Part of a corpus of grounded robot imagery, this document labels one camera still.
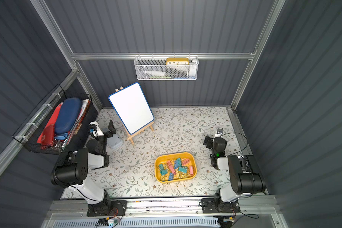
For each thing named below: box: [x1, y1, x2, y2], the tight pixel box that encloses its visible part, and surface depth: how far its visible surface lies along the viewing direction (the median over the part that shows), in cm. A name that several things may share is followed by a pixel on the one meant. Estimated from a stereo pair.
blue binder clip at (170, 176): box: [168, 172, 174, 181], surface depth 84 cm
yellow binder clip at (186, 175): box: [181, 171, 193, 179], surface depth 84 cm
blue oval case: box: [54, 97, 83, 140], surface depth 74 cm
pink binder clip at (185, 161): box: [181, 158, 190, 166], surface depth 89 cm
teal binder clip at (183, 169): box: [178, 166, 188, 174], surface depth 85 cm
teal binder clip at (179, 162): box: [176, 157, 182, 167], surface depth 90 cm
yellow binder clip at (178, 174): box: [173, 169, 183, 180], surface depth 84 cm
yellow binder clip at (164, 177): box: [160, 173, 169, 182], surface depth 84 cm
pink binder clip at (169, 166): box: [167, 159, 174, 172], surface depth 88 cm
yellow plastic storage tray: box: [154, 152, 198, 184], surface depth 88 cm
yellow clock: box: [166, 57, 190, 66], surface depth 90 cm
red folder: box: [36, 102, 64, 150], surface depth 67 cm
